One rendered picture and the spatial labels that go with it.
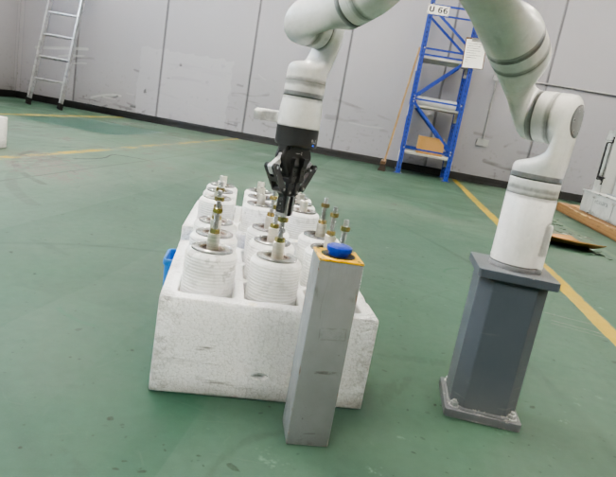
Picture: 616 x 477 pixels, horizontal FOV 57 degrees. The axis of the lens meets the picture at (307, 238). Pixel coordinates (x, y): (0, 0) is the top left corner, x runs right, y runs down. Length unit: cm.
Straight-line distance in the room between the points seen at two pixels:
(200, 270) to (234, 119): 672
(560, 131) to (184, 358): 77
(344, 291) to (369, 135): 657
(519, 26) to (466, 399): 68
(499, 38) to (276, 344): 61
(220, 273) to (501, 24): 60
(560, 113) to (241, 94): 674
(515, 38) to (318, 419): 65
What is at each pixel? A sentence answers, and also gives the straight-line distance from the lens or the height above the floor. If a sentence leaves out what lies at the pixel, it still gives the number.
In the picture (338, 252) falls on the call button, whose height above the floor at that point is 32.
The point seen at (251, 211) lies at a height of 24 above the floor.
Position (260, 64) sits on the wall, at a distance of 764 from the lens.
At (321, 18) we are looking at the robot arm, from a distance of 97.
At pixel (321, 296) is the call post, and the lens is 87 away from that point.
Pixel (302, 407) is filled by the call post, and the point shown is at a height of 7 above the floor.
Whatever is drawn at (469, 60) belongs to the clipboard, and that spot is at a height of 134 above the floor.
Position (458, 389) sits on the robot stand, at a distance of 119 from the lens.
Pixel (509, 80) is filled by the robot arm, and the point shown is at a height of 62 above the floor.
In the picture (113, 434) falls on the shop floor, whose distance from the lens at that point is 96.
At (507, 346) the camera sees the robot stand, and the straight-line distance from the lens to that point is 115.
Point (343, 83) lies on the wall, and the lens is 745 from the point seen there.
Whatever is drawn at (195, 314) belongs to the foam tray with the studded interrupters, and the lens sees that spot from 101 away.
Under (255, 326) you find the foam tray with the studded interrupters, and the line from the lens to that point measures 102.
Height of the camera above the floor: 52
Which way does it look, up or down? 13 degrees down
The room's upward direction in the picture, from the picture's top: 10 degrees clockwise
